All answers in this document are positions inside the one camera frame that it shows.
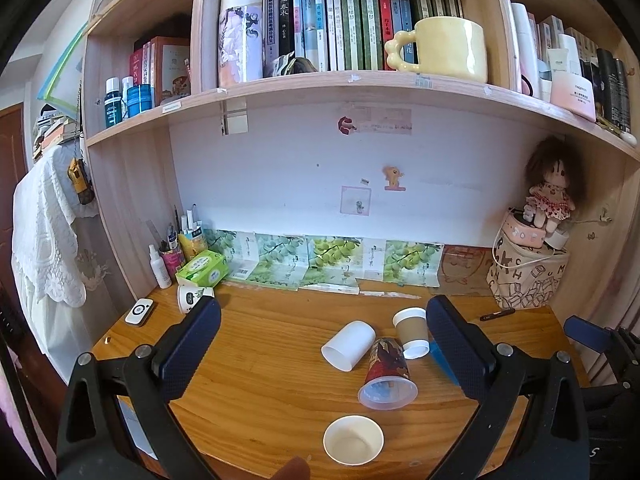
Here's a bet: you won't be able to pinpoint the red patterned clear plastic cup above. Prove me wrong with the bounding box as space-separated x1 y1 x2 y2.
357 337 418 411

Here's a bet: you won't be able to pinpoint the green tissue box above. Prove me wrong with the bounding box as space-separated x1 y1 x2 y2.
175 251 229 287

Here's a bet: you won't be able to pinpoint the dark blue bottle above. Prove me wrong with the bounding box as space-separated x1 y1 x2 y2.
104 77 124 128

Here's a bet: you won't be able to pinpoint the white spray bottle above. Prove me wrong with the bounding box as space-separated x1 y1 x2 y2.
148 244 173 290

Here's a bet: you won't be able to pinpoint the pale yellow ceramic mug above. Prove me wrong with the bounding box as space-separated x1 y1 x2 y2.
384 16 488 84

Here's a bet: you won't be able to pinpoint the small white bottle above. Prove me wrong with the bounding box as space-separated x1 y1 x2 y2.
121 76 135 121

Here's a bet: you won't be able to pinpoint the wide white paper cup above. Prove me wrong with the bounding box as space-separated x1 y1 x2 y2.
322 415 385 466

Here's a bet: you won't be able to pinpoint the green plastic folder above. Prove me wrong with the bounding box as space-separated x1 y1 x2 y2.
37 24 87 117

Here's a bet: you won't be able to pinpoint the tall white bottle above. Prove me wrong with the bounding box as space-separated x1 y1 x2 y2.
510 2 542 98

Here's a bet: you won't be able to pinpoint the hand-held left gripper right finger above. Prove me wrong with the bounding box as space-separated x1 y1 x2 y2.
425 295 592 480

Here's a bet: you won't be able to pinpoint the row of upright books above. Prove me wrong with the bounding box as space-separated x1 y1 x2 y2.
252 0 464 77

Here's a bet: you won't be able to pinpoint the plain white paper cup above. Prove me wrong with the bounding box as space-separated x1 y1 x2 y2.
321 320 376 372

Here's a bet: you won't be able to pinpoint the blue box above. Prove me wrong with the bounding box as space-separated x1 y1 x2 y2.
428 339 461 387

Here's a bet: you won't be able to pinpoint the pink pen holder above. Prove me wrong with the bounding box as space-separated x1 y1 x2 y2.
159 205 185 282

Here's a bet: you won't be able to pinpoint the red boxed books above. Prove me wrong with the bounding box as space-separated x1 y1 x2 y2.
129 36 192 107

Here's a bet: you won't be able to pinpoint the blue jar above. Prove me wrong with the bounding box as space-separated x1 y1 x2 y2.
126 84 154 119

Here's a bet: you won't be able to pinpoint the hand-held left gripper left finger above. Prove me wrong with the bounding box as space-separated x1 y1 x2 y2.
56 296 222 480

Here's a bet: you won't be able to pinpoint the white handheld device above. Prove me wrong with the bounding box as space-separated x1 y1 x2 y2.
124 298 155 328

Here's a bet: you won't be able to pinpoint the pink music box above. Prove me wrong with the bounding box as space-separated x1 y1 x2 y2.
501 206 549 247

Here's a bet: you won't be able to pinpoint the white floral thermos bottle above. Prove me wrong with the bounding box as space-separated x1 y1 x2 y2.
218 0 264 87

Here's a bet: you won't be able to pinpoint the stack of papers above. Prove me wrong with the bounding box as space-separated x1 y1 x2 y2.
31 105 82 162

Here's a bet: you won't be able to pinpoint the small printed white cup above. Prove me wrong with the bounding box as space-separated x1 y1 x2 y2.
177 285 216 315

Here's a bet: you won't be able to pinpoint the brown sleeved paper cup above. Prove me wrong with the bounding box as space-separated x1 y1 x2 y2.
392 307 431 360

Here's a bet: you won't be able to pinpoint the wooden bookshelf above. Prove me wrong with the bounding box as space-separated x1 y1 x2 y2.
80 0 640 376

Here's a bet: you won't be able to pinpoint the letter print fabric bag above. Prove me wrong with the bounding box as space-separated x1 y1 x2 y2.
489 237 571 311

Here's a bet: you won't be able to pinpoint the brown wooden door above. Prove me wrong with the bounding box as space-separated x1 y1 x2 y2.
0 102 30 241

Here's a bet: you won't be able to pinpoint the brown printed paper bag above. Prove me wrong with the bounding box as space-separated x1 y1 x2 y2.
439 244 497 297

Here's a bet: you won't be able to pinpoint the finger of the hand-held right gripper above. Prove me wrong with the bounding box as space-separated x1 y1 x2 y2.
563 315 640 368

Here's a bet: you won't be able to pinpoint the yellow toy excavator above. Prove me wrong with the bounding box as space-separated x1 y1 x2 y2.
67 157 95 206

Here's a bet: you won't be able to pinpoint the clear ruler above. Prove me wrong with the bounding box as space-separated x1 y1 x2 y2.
146 220 167 252

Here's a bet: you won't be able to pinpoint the white squeeze tube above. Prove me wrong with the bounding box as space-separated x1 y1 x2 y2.
546 48 571 78

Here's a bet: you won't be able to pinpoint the green grape print box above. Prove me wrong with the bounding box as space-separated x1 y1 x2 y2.
202 228 259 282
361 239 445 290
248 233 309 287
300 237 362 295

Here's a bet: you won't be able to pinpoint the brown haired rag doll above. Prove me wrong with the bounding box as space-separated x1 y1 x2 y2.
522 135 587 234

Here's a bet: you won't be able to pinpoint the white lace cloth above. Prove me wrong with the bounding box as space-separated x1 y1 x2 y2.
11 145 102 309

